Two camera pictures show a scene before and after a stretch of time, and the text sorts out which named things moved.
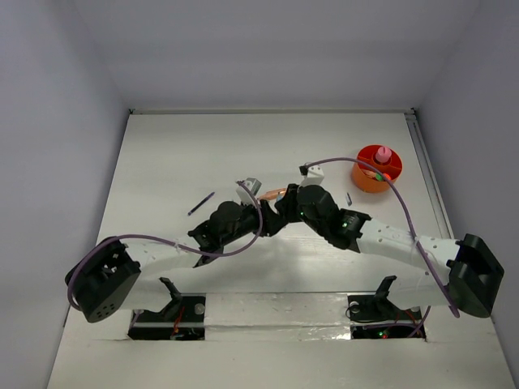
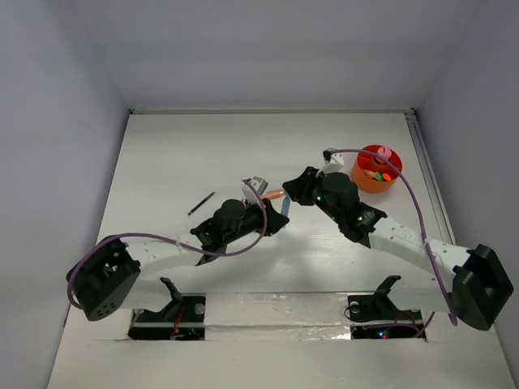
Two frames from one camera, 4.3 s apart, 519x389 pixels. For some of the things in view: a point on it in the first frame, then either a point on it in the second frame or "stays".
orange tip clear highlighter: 370,173 stays
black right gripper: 286,205 → 298,187
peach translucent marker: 276,194 stays
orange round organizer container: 390,170 stays
